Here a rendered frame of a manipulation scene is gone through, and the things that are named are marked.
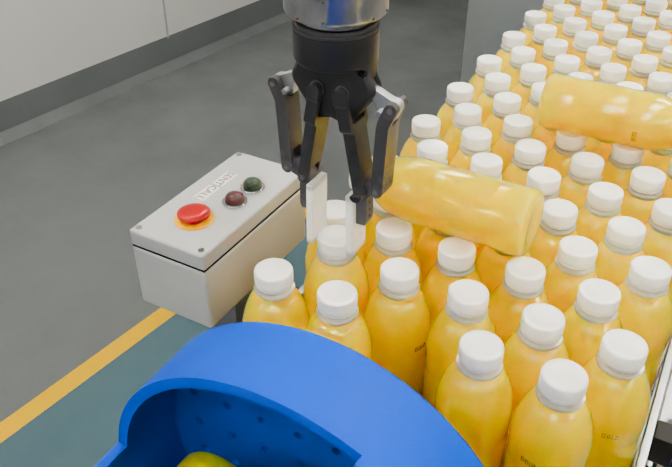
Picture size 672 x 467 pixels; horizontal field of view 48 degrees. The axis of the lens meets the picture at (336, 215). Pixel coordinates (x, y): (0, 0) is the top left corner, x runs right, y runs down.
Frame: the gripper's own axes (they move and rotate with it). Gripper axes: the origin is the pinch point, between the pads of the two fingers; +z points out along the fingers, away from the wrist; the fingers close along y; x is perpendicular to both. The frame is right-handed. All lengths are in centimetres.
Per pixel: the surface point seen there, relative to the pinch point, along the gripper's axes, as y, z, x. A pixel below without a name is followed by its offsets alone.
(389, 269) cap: 6.4, 4.0, -0.6
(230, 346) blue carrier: 7.5, -8.2, -27.1
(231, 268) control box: -11.2, 8.8, -3.4
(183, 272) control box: -14.2, 7.4, -7.7
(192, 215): -15.7, 3.1, -3.6
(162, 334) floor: -98, 114, 66
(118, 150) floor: -190, 114, 147
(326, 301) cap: 3.4, 4.0, -7.9
